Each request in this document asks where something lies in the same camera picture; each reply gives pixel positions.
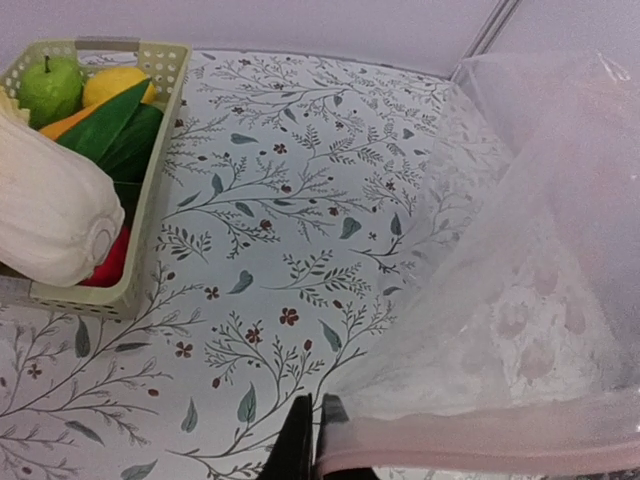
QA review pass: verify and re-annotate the red toy food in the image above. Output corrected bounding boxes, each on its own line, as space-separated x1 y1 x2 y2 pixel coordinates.
81 226 130 288

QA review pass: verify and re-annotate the floral patterned table mat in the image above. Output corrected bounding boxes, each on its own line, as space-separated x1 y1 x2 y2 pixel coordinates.
0 47 640 480

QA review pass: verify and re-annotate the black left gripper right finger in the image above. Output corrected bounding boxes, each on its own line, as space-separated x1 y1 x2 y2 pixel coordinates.
319 394 379 480

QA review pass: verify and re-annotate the right aluminium frame post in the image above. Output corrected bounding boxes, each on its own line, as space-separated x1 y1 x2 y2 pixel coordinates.
448 0 522 82

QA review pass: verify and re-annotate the green toy apple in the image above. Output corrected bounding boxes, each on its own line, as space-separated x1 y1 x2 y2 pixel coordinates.
17 55 83 130

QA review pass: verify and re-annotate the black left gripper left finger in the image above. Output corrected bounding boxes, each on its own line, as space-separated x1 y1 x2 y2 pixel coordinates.
260 394 313 480

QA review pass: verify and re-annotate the yellow toy lemon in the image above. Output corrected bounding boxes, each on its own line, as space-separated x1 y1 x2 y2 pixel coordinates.
82 66 149 108

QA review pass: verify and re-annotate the pale green plastic basket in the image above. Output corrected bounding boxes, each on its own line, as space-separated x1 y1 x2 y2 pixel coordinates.
1 37 192 320

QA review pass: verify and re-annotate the green toy leaf vegetable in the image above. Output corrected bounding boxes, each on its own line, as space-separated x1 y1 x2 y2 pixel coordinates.
56 78 164 183

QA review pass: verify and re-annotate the toy napa cabbage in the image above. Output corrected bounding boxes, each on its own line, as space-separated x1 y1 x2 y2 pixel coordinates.
1 93 125 287

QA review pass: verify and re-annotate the clear zip top bag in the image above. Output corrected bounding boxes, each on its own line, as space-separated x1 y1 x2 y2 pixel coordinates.
318 51 639 476

